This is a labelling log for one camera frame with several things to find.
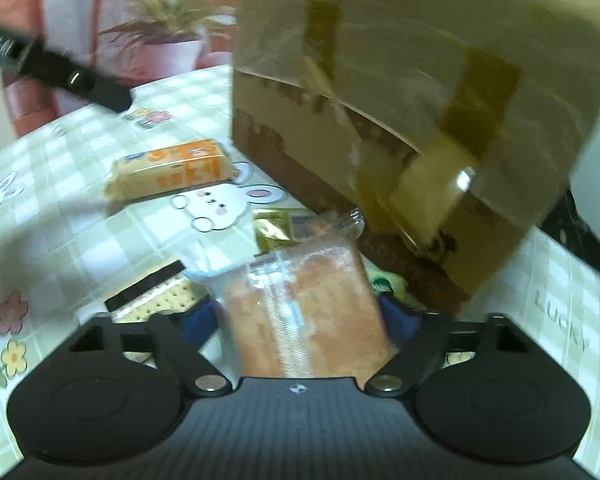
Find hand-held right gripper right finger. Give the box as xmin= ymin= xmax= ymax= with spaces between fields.
xmin=364 ymin=294 xmax=542 ymax=397

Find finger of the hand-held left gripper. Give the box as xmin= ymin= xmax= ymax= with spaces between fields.
xmin=0 ymin=19 xmax=132 ymax=112

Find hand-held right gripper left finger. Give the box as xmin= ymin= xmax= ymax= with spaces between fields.
xmin=66 ymin=296 xmax=232 ymax=398

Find orange cracker packet clear wrap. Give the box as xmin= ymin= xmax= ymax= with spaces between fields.
xmin=182 ymin=210 xmax=397 ymax=391

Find brown cardboard box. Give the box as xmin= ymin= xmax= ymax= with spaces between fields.
xmin=230 ymin=0 xmax=600 ymax=316

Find yellow green snack packet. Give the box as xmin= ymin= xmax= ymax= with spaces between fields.
xmin=366 ymin=265 xmax=412 ymax=307

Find cracker packet with black edge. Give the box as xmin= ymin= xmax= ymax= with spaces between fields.
xmin=103 ymin=260 xmax=212 ymax=325

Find gold foil snack packet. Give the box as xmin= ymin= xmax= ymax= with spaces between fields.
xmin=252 ymin=207 xmax=322 ymax=252

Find orange yellow biscuit packet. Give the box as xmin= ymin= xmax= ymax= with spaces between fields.
xmin=104 ymin=138 xmax=239 ymax=207

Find checked cartoon tablecloth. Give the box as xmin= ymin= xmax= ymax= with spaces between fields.
xmin=0 ymin=64 xmax=600 ymax=480

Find clear plastic liner bag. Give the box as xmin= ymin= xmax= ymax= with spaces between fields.
xmin=234 ymin=0 xmax=600 ymax=243

